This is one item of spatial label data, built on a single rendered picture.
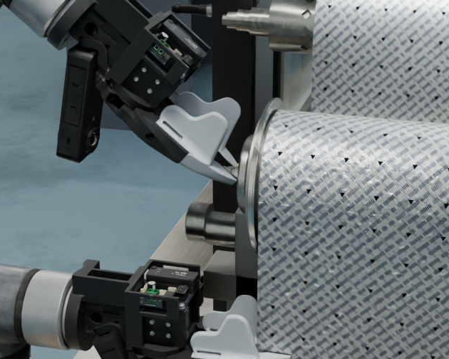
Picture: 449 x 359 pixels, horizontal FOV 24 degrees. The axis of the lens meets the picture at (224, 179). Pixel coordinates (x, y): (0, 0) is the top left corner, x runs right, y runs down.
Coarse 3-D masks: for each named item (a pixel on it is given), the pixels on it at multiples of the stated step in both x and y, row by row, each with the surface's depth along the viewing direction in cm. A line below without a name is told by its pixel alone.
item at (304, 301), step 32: (288, 256) 93; (320, 256) 92; (288, 288) 94; (320, 288) 93; (352, 288) 92; (384, 288) 91; (416, 288) 90; (448, 288) 90; (288, 320) 95; (320, 320) 94; (352, 320) 93; (384, 320) 92; (416, 320) 92; (448, 320) 91; (288, 352) 96; (320, 352) 95; (352, 352) 95; (384, 352) 94; (416, 352) 93; (448, 352) 92
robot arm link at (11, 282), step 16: (0, 272) 101; (16, 272) 101; (32, 272) 101; (0, 288) 100; (16, 288) 100; (0, 304) 100; (16, 304) 99; (0, 320) 100; (16, 320) 99; (0, 336) 101; (16, 336) 100; (0, 352) 102
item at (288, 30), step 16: (272, 0) 116; (288, 0) 115; (304, 0) 115; (272, 16) 115; (288, 16) 114; (304, 16) 114; (272, 32) 115; (288, 32) 114; (304, 32) 114; (272, 48) 117; (288, 48) 116; (304, 48) 116
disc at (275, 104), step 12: (264, 108) 93; (276, 108) 96; (264, 120) 92; (264, 132) 92; (252, 156) 90; (252, 168) 90; (252, 180) 90; (252, 192) 90; (252, 204) 91; (252, 216) 91; (252, 228) 92; (252, 240) 93
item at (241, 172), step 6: (246, 144) 95; (246, 150) 95; (240, 156) 95; (246, 156) 94; (240, 162) 94; (246, 162) 94; (240, 168) 94; (246, 168) 94; (240, 174) 94; (240, 180) 94; (240, 186) 94; (240, 192) 95; (240, 198) 95; (240, 204) 95
